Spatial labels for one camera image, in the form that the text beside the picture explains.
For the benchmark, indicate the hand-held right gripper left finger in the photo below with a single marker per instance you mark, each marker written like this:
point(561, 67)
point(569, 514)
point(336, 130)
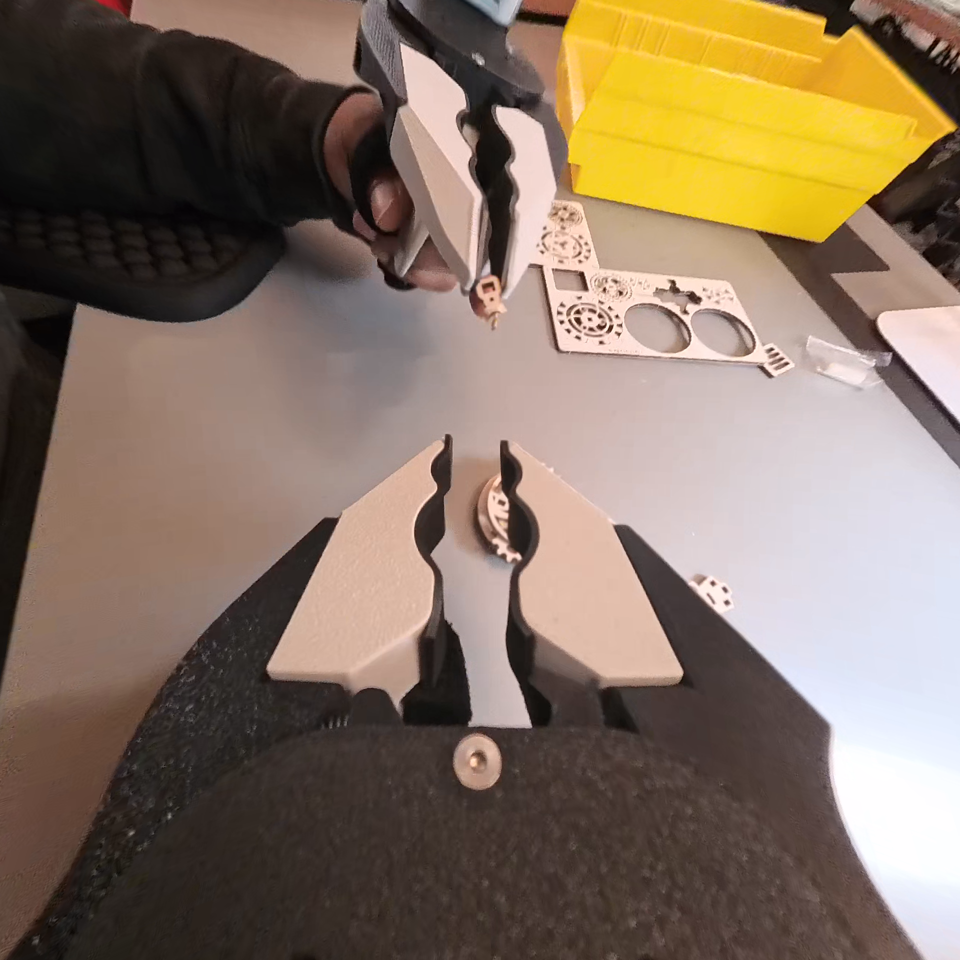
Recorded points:
point(360, 600)

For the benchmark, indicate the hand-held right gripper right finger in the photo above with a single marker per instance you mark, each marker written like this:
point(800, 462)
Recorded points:
point(592, 600)

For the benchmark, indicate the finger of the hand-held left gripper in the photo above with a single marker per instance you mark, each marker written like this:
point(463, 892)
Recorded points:
point(435, 165)
point(532, 165)

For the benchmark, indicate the ornate wooden cross piece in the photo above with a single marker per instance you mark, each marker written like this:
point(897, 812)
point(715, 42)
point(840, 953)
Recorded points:
point(705, 583)

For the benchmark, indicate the round wooden gear assembly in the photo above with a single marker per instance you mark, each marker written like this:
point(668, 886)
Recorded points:
point(499, 510)

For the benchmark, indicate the small wooden key piece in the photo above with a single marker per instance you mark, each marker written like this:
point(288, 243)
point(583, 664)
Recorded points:
point(487, 292)

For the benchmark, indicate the wooden sheet with round holes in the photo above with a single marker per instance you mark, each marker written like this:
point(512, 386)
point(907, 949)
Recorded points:
point(640, 301)

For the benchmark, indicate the person's left hand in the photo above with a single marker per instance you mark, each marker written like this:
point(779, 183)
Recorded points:
point(360, 127)

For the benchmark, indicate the wooden sheet with large gears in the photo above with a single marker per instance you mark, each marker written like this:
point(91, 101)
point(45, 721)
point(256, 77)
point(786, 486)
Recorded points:
point(587, 225)

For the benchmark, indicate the yellow plastic bin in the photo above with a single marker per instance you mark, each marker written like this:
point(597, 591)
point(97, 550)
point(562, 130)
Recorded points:
point(750, 150)

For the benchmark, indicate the black chair armrest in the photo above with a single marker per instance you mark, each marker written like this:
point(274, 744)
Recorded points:
point(150, 262)

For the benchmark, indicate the slotted wooden grille piece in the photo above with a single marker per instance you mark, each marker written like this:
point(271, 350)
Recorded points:
point(777, 358)

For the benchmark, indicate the clear plastic parts bag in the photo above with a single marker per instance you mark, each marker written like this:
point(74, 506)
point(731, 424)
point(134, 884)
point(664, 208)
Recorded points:
point(844, 367)

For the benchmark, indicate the white stand base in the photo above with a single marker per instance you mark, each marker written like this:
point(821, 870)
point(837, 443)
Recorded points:
point(930, 352)

